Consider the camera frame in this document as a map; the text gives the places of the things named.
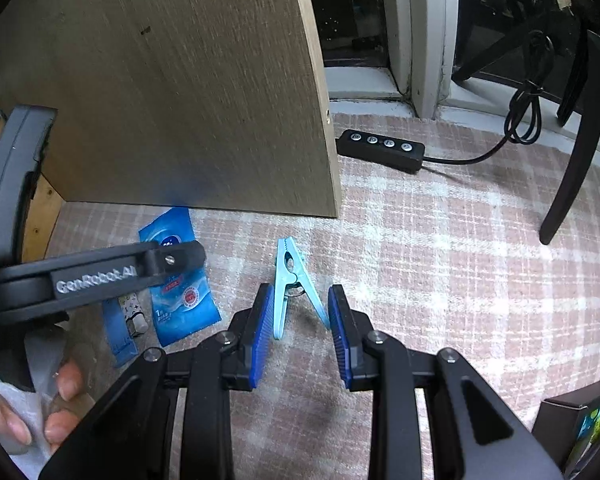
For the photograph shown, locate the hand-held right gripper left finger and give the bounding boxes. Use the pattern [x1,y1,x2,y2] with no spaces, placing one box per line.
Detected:
[37,282,276,480]

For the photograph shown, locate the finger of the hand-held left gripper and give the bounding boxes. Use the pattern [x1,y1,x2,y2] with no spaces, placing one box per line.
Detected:
[50,240,207,313]

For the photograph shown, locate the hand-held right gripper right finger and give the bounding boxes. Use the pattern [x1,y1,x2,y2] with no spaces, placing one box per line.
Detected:
[327,284,566,480]

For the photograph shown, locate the light blue clothespin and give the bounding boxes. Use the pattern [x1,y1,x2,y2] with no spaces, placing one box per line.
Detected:
[272,236,331,341]

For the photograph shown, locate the black storage box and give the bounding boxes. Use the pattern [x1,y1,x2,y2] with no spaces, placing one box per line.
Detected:
[532,382,600,480]

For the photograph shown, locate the person's left hand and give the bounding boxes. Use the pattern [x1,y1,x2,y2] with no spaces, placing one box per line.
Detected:
[0,360,86,456]

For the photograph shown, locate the blue wet wipe packet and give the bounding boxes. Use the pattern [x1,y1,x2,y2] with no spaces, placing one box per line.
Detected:
[138,207,222,348]

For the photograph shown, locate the white patterned lip balm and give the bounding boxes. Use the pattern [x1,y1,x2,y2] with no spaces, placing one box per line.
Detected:
[120,290,148,338]

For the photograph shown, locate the blue strip packet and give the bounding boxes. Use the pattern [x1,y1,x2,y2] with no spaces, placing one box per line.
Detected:
[102,297,141,368]

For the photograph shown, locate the plaid floor mat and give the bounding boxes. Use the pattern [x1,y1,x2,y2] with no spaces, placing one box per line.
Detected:
[45,112,600,480]

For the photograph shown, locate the wooden cabinet panel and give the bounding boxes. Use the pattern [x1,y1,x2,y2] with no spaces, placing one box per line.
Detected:
[0,0,342,219]

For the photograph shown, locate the white cloth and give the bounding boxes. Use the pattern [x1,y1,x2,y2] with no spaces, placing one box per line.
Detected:
[0,367,56,478]

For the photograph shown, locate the black tripod stand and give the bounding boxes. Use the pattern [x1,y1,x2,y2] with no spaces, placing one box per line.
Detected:
[452,0,600,246]

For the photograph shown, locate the black inline cable controller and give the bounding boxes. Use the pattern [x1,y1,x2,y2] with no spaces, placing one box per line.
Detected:
[335,129,426,173]

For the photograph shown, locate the black power cable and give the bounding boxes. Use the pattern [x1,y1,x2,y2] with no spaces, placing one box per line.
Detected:
[422,30,556,167]

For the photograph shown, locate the white window frame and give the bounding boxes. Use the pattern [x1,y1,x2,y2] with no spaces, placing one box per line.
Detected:
[325,0,600,128]

